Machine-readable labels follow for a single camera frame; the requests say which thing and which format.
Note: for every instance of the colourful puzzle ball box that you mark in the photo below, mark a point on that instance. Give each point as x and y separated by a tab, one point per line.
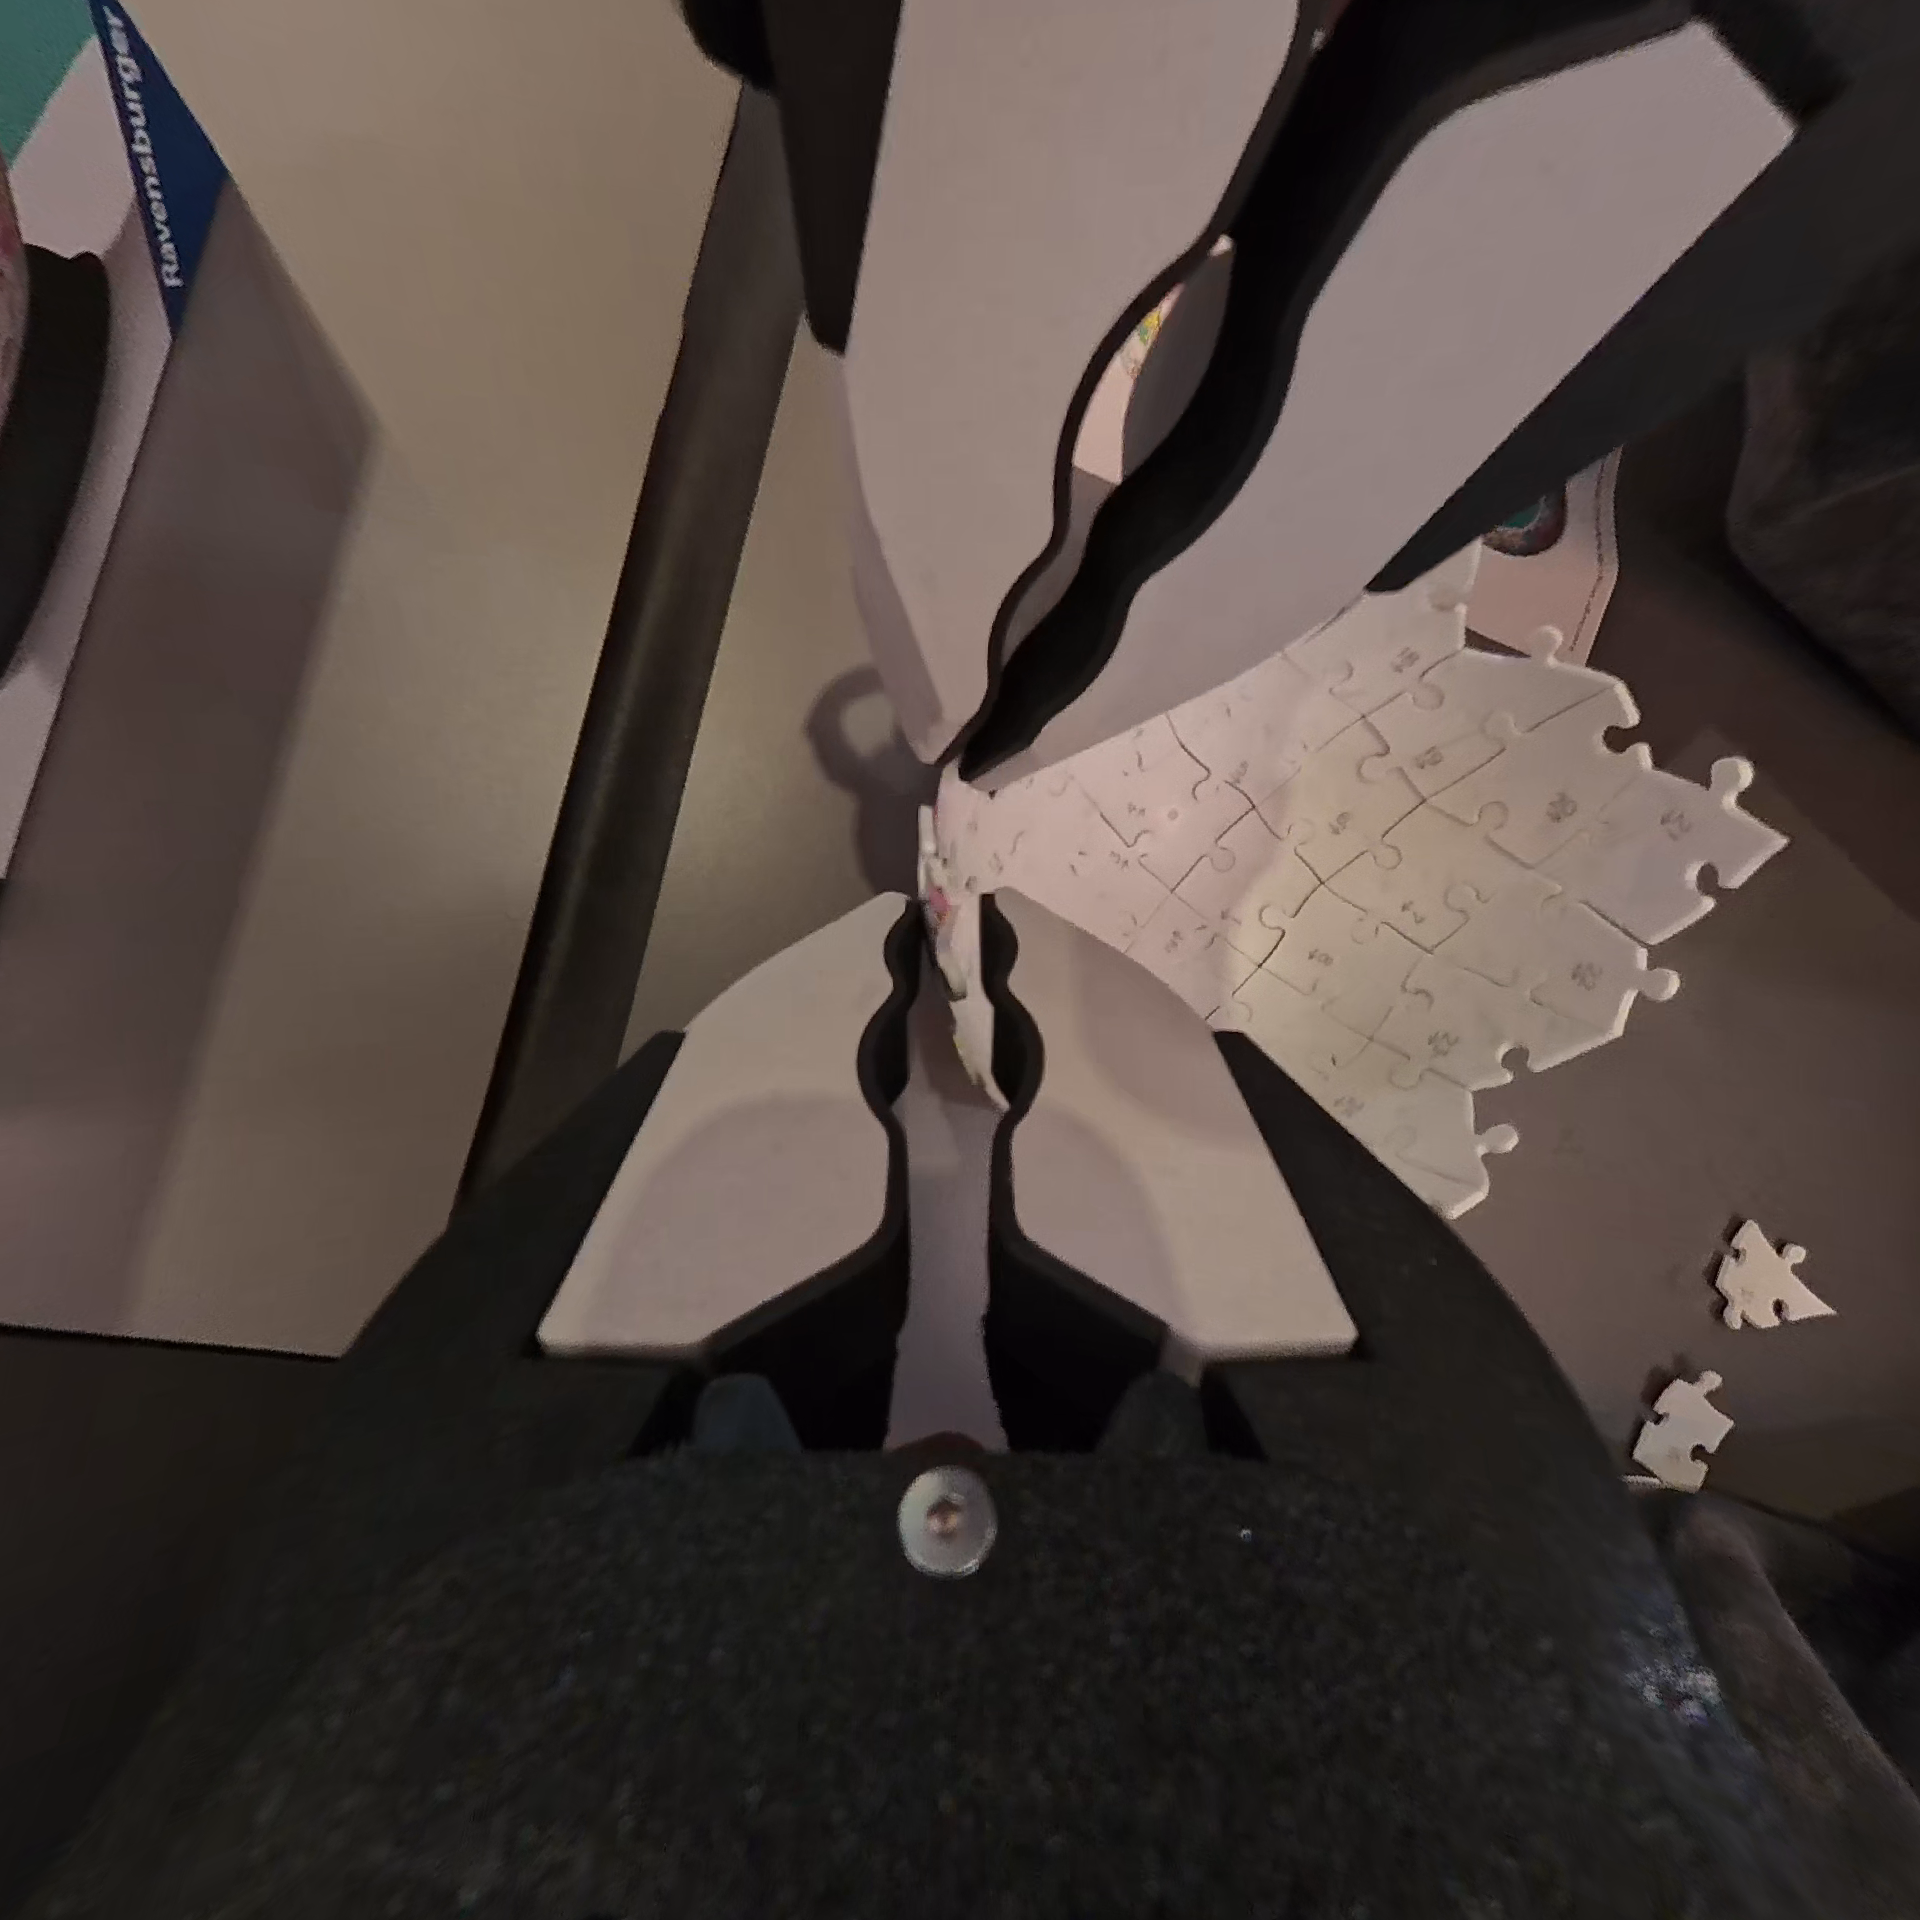
156	181

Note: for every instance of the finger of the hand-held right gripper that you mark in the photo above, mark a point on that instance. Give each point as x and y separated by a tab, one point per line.
1532	300
990	240

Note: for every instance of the partly built white puzzle ball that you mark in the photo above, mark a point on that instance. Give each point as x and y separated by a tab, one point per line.
1412	870

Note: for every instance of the person's dark clothing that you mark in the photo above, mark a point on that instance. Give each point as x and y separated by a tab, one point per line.
1832	480

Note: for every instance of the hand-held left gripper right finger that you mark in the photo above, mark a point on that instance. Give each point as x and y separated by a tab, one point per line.
1188	1186

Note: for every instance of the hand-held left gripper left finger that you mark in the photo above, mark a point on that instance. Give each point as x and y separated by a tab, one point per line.
721	1186

